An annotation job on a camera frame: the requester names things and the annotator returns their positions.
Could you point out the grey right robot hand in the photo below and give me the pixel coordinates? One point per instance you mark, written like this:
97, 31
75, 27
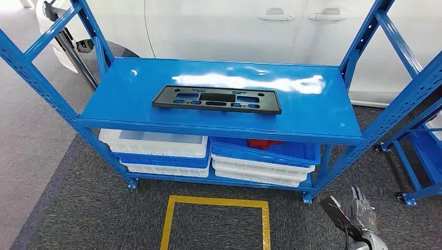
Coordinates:
362, 214

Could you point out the black plastic frame part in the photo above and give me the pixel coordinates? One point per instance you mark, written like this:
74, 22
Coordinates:
164, 97

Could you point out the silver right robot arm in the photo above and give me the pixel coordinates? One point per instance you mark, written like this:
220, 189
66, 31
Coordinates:
369, 243

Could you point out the blue steel shelf rack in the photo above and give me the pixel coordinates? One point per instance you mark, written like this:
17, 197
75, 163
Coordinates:
138, 103
407, 167

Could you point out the large white plastic bin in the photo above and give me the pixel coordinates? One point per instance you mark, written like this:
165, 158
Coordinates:
435, 126

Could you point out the red cloth item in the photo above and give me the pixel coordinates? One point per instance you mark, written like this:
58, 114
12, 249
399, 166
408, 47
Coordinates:
262, 144

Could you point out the white car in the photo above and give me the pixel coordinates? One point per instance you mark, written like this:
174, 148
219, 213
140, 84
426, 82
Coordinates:
224, 31

